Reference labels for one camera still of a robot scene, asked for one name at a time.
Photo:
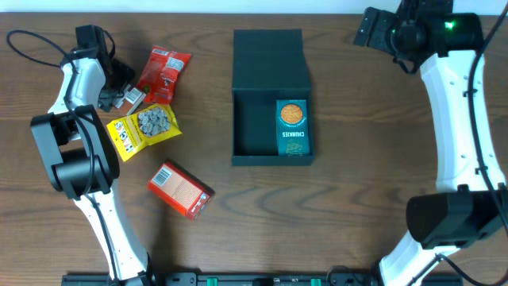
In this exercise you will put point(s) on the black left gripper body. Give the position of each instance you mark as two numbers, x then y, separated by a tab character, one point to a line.
117	85

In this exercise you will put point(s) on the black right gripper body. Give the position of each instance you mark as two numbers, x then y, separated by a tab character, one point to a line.
373	28

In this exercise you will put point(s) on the brown and white snack box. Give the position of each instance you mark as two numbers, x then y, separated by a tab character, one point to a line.
129	100

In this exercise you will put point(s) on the red candy bag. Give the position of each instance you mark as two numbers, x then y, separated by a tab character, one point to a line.
160	74

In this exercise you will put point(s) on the black gift box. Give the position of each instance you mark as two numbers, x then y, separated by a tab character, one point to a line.
268	64

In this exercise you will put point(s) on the teal Chunkies snack box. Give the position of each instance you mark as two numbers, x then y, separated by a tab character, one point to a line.
292	130

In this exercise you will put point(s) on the red orange barcode box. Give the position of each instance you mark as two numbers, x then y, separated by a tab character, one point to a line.
180	190

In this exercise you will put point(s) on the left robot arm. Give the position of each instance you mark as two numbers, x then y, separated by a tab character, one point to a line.
81	161

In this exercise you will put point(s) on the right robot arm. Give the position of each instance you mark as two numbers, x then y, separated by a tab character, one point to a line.
446	49

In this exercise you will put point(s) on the yellow candy bag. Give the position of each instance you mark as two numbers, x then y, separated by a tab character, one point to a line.
150	126

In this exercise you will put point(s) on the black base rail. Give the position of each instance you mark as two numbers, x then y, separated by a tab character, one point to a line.
193	279

